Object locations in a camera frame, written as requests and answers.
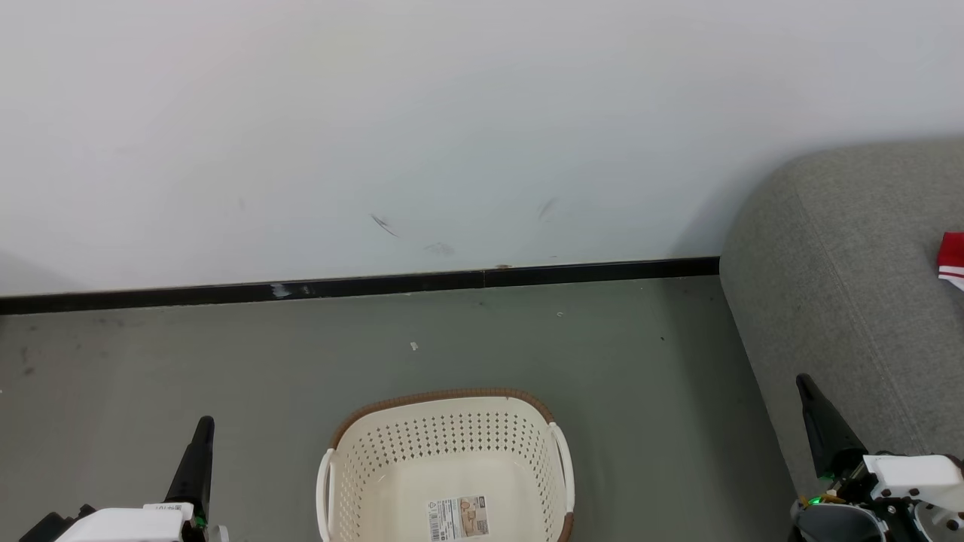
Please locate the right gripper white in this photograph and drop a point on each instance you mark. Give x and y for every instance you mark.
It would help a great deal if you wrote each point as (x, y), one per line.
(911, 478)

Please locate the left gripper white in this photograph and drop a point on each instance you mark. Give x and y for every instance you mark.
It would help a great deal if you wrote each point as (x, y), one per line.
(128, 527)

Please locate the red and white garment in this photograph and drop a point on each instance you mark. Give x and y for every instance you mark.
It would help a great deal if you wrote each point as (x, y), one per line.
(953, 260)

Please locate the grey fabric sofa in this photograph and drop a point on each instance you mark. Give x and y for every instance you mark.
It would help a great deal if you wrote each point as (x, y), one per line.
(866, 301)

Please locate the cream perforated laundry basket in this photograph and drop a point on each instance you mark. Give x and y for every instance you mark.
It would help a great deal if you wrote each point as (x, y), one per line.
(452, 444)

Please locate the paper label sticker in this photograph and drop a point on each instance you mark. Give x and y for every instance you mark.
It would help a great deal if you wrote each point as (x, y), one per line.
(458, 518)

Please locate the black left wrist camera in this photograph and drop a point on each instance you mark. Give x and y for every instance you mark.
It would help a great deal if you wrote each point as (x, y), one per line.
(53, 527)

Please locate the black wall baseboard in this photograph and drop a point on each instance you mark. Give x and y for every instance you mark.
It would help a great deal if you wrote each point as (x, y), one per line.
(376, 285)

